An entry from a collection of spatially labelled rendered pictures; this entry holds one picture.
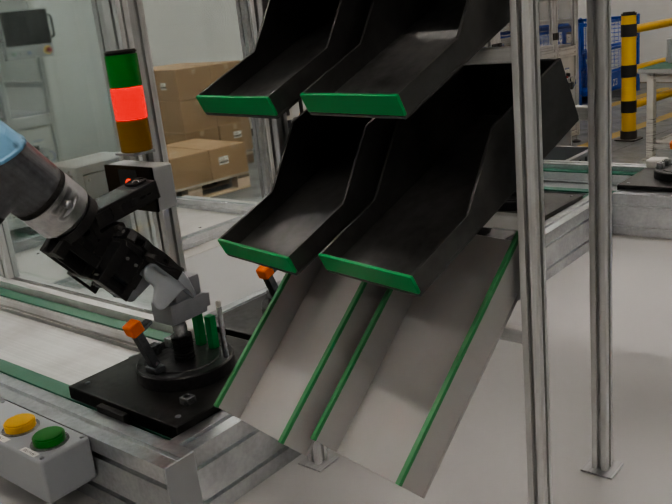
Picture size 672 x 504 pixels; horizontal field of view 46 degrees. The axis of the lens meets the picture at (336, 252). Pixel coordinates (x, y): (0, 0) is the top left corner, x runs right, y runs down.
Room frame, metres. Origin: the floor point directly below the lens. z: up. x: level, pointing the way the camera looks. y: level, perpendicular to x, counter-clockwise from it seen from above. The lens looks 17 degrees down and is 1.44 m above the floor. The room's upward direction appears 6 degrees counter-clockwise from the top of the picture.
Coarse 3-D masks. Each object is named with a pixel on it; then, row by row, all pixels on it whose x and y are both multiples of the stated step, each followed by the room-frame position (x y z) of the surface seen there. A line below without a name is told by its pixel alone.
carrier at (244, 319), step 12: (252, 300) 1.32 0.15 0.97; (264, 300) 1.26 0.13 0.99; (228, 312) 1.28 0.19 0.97; (240, 312) 1.27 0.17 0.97; (252, 312) 1.26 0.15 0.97; (216, 324) 1.23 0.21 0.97; (228, 324) 1.22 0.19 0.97; (240, 324) 1.21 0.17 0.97; (252, 324) 1.21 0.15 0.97; (240, 336) 1.18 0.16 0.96
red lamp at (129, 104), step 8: (120, 88) 1.26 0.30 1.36; (128, 88) 1.25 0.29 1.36; (136, 88) 1.26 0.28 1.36; (112, 96) 1.26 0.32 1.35; (120, 96) 1.25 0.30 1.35; (128, 96) 1.25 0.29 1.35; (136, 96) 1.25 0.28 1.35; (120, 104) 1.25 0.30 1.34; (128, 104) 1.25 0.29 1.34; (136, 104) 1.25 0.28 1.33; (144, 104) 1.27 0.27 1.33; (120, 112) 1.25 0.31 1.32; (128, 112) 1.25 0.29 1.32; (136, 112) 1.25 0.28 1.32; (144, 112) 1.26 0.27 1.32; (120, 120) 1.25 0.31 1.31; (128, 120) 1.25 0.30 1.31
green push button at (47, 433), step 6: (54, 426) 0.92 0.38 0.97; (36, 432) 0.91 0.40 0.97; (42, 432) 0.91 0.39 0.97; (48, 432) 0.91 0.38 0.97; (54, 432) 0.91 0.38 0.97; (60, 432) 0.91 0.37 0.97; (36, 438) 0.90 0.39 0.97; (42, 438) 0.89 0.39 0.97; (48, 438) 0.89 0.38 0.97; (54, 438) 0.89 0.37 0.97; (60, 438) 0.90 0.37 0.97; (36, 444) 0.89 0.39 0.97; (42, 444) 0.89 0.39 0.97; (48, 444) 0.89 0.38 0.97; (54, 444) 0.89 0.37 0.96
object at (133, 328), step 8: (136, 320) 1.00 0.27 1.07; (144, 320) 1.02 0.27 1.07; (128, 328) 0.99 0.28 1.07; (136, 328) 0.99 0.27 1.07; (144, 328) 1.01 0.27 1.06; (128, 336) 1.00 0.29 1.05; (136, 336) 0.99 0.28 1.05; (144, 336) 1.01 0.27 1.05; (136, 344) 1.01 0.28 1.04; (144, 344) 1.00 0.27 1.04; (144, 352) 1.00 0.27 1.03; (152, 352) 1.01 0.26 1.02; (152, 360) 1.01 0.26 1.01
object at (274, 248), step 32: (320, 128) 0.97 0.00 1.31; (352, 128) 1.00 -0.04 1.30; (384, 128) 0.86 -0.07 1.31; (288, 160) 0.94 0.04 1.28; (320, 160) 0.97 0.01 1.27; (352, 160) 0.95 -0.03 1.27; (384, 160) 0.86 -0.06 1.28; (288, 192) 0.93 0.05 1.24; (320, 192) 0.91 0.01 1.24; (352, 192) 0.83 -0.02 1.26; (256, 224) 0.90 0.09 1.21; (288, 224) 0.87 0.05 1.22; (320, 224) 0.80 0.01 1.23; (256, 256) 0.82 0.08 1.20; (288, 256) 0.77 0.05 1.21
